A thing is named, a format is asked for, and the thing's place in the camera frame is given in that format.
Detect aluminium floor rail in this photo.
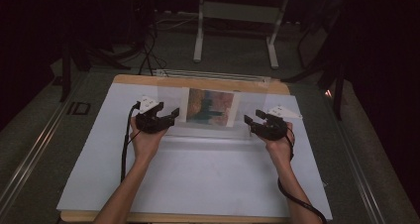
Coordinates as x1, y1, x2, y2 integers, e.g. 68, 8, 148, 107
320, 91, 388, 224
0, 74, 91, 212
152, 68, 282, 83

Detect person's left hand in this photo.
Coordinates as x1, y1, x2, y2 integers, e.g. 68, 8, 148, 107
129, 116, 168, 165

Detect person's right hand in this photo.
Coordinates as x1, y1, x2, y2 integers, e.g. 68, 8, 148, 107
260, 121, 297, 168

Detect white floor cable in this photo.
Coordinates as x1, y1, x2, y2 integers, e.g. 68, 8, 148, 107
155, 14, 200, 33

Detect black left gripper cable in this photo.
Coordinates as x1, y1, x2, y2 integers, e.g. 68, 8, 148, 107
120, 100, 142, 184

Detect white metal desk frame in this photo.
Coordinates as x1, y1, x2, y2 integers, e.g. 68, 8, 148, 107
192, 0, 292, 70

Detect white table mat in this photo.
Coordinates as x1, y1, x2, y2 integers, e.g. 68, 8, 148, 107
55, 81, 334, 221

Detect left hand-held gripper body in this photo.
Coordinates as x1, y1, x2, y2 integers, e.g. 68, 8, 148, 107
135, 94, 173, 135

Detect picture card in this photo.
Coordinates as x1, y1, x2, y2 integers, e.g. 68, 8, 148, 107
179, 87, 242, 128

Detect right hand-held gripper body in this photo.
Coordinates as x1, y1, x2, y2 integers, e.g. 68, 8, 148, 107
252, 105, 303, 142

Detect black floor cables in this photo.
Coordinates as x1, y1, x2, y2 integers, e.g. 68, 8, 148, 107
138, 19, 170, 77

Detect black metal stand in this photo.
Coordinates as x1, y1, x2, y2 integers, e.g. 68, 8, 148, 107
58, 39, 132, 103
281, 0, 349, 121

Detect clear acrylic photo frame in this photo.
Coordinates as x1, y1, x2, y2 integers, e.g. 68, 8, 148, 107
156, 76, 272, 141

